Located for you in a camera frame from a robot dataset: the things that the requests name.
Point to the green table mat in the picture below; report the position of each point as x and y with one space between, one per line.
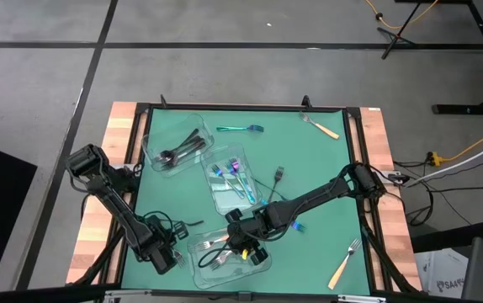
309 269

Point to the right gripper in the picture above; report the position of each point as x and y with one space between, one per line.
250 231

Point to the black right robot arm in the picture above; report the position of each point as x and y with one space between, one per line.
317 193

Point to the black desk frame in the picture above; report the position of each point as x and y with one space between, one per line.
468 108

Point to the black tripod stand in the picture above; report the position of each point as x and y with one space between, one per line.
395 35

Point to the black table frame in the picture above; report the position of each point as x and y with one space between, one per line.
182 106

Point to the purple-headed iridescent fork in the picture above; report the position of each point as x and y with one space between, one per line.
234 165

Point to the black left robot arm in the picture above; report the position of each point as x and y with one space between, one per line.
115 206

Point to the clear plastic bin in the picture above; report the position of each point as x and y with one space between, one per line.
208 275
224 206
161 130

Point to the black rig frame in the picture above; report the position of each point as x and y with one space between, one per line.
191 294

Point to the white cardboard box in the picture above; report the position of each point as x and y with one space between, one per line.
443 273

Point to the teal iridescent fork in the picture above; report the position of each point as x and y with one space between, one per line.
233 129

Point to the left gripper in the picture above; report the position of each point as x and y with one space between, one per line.
163 233

